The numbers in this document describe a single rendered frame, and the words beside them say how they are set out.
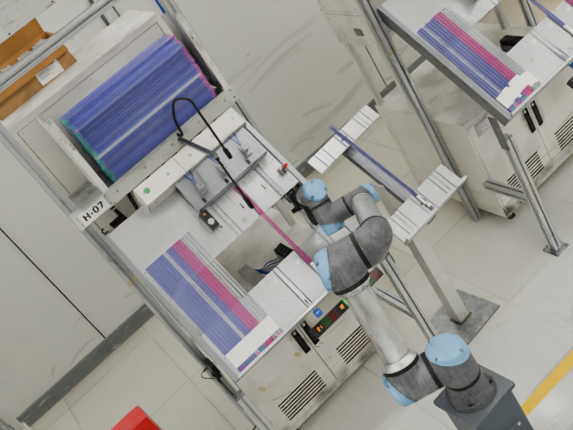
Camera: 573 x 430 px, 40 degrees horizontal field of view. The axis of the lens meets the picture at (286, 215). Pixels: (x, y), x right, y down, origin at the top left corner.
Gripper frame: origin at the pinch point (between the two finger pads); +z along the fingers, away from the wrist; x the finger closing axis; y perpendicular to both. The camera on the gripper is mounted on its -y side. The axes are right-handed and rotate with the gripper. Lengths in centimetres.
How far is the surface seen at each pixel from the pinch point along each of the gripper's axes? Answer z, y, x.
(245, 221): 3.6, 8.6, 17.5
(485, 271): 47, -82, -58
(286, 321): -5.5, -27.3, 32.4
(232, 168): 2.0, 26.6, 8.4
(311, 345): 41, -50, 25
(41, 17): 119, 152, 5
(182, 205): 8.7, 28.6, 30.3
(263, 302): -2.9, -17.2, 33.5
